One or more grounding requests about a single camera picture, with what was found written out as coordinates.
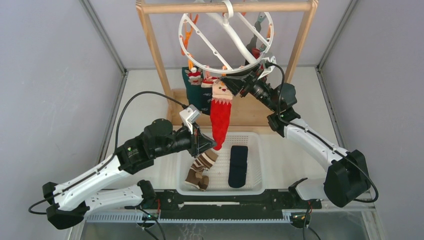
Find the brown striped sock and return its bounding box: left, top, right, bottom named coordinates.
left=184, top=149, right=218, bottom=191

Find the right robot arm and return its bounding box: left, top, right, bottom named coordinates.
left=221, top=74, right=376, bottom=208

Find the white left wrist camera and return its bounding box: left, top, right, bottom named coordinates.
left=179, top=104, right=201, bottom=135

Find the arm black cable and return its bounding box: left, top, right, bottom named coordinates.
left=266, top=62, right=380, bottom=204
left=28, top=91, right=189, bottom=216

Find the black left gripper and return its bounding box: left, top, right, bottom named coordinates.
left=152, top=121, right=217, bottom=158

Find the dark printed sock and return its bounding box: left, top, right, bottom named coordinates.
left=200, top=75, right=216, bottom=116

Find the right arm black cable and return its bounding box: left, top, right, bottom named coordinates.
left=266, top=62, right=380, bottom=204

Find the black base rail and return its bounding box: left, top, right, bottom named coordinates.
left=141, top=189, right=322, bottom=221

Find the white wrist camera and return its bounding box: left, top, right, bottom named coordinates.
left=179, top=104, right=201, bottom=135
left=258, top=53, right=277, bottom=79

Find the navy sock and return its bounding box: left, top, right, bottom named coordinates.
left=228, top=145, right=248, bottom=189

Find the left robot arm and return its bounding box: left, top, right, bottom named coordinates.
left=42, top=118, right=216, bottom=230

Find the wooden hanger stand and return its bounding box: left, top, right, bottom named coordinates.
left=135, top=0, right=319, bottom=133

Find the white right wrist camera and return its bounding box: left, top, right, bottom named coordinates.
left=258, top=53, right=277, bottom=79

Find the dark green sock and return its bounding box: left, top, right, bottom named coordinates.
left=181, top=66, right=204, bottom=110

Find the white perforated plastic basket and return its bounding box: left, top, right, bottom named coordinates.
left=175, top=132, right=266, bottom=196

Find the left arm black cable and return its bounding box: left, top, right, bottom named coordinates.
left=28, top=91, right=189, bottom=216

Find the black grey sock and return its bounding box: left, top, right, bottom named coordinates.
left=246, top=16, right=265, bottom=54

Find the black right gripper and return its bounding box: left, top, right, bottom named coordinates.
left=221, top=63, right=279, bottom=112

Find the white round clip hanger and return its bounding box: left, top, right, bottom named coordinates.
left=178, top=0, right=275, bottom=75

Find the red sock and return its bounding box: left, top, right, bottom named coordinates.
left=251, top=47, right=262, bottom=60
left=210, top=80, right=233, bottom=151

